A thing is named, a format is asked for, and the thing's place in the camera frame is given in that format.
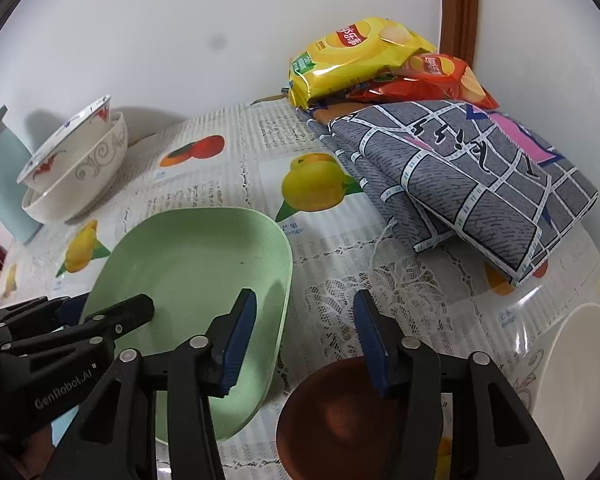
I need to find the white bowl with grey scrolls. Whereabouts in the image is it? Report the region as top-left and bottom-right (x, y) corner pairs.
(21, 111), (129, 224)

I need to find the plain white bowl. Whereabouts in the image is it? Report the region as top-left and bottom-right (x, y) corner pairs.
(530, 302), (600, 461)

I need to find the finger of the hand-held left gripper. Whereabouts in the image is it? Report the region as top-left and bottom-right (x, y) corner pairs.
(77, 294), (155, 348)
(0, 295), (90, 343)

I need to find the green plate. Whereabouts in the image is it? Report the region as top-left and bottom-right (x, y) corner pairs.
(79, 207), (294, 445)

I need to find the fruit print tablecloth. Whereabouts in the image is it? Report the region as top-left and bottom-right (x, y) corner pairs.
(0, 97), (600, 480)

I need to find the light blue jug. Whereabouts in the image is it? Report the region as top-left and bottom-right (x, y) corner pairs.
(0, 105), (43, 245)

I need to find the wooden door frame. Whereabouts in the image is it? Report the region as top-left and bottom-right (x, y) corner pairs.
(440, 0), (481, 68)

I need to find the orange chip bag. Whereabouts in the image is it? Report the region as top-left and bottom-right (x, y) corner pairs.
(347, 54), (501, 110)

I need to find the brown packet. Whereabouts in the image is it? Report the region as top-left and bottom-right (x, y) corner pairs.
(310, 100), (381, 126)

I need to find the yellow chip bag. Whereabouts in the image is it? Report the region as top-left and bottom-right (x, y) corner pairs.
(287, 16), (438, 109)

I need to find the brown bowl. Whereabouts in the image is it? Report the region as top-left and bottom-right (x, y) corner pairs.
(275, 357), (446, 480)

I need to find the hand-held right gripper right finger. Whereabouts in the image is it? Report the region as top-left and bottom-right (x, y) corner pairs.
(354, 289), (566, 480)

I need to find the grey checked cloth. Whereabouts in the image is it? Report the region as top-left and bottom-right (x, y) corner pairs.
(300, 100), (600, 288)

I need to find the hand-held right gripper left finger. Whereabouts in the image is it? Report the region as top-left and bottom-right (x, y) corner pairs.
(55, 287), (257, 480)

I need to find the blue and red patterned bowl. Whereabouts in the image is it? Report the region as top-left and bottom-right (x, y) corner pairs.
(16, 94), (113, 193)

